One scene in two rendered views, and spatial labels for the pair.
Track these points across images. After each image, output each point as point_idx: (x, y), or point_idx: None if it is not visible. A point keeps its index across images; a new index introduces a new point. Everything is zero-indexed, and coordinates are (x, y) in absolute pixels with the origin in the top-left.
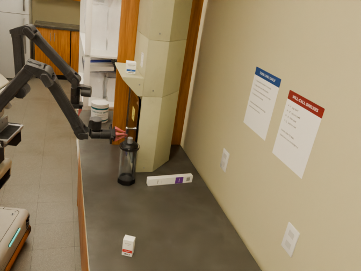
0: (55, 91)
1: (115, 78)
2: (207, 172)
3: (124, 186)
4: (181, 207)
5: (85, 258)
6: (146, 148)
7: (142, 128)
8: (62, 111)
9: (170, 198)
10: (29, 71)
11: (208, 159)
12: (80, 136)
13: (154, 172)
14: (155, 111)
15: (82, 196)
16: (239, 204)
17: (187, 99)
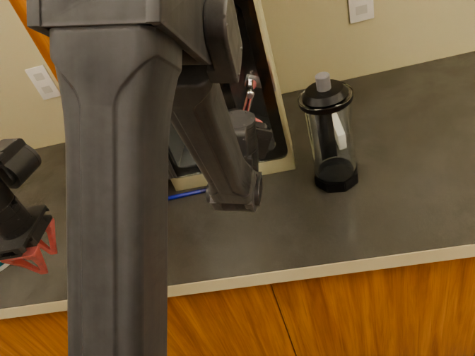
0: (216, 92)
1: (41, 53)
2: (308, 72)
3: (360, 179)
4: (422, 101)
5: (401, 354)
6: (282, 104)
7: (271, 60)
8: (232, 164)
9: (393, 115)
10: (179, 35)
11: (296, 52)
12: (259, 196)
13: (293, 140)
14: (260, 2)
15: (415, 257)
16: (444, 21)
17: None
